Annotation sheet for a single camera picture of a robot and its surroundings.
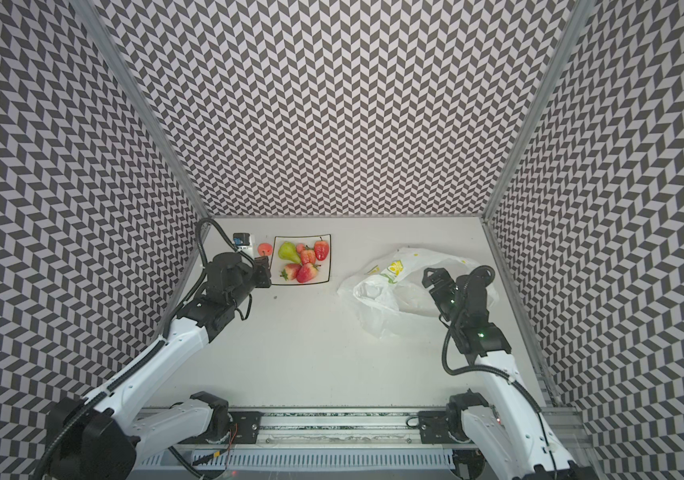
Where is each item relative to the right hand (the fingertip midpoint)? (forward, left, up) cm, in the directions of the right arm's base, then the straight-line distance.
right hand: (429, 288), depth 80 cm
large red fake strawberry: (+14, +42, -10) cm, 45 cm away
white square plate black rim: (+28, +37, -12) cm, 48 cm away
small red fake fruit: (+10, +44, +7) cm, 46 cm away
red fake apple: (+24, +32, -12) cm, 42 cm away
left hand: (+7, +44, +5) cm, 45 cm away
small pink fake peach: (+25, +40, -12) cm, 49 cm away
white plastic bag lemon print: (+2, +10, -4) cm, 11 cm away
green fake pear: (+22, +43, -10) cm, 50 cm away
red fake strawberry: (+21, +37, -11) cm, 44 cm away
